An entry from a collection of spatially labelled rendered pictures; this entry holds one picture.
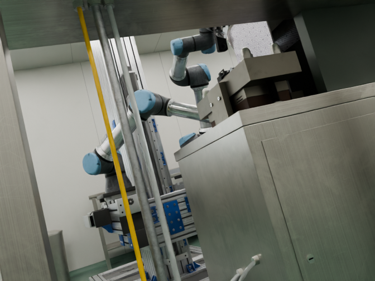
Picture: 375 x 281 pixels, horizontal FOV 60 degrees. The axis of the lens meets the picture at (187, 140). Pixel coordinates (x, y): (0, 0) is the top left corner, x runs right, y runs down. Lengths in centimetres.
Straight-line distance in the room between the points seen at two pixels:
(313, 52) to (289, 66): 9
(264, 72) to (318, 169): 28
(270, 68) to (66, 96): 416
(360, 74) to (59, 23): 79
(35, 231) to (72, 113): 430
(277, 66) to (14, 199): 68
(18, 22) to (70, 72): 427
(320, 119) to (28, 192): 70
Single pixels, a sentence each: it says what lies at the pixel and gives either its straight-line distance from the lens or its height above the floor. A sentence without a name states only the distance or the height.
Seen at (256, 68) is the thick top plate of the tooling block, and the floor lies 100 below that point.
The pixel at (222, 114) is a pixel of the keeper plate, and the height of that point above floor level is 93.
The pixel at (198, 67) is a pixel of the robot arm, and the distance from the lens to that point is 198.
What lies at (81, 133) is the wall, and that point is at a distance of 471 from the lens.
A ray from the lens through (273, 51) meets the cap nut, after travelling 96.
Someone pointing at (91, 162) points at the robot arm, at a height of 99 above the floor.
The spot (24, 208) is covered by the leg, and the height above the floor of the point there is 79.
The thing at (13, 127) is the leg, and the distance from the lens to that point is 54.
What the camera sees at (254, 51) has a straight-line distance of 119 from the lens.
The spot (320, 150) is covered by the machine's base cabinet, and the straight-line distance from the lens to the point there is 90.
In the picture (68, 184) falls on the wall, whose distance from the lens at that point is 462.
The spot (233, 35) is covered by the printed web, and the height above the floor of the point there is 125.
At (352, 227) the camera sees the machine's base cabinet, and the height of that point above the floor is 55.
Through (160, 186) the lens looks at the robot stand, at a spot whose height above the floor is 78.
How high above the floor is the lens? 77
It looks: 7 degrees up
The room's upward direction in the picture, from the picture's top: 15 degrees counter-clockwise
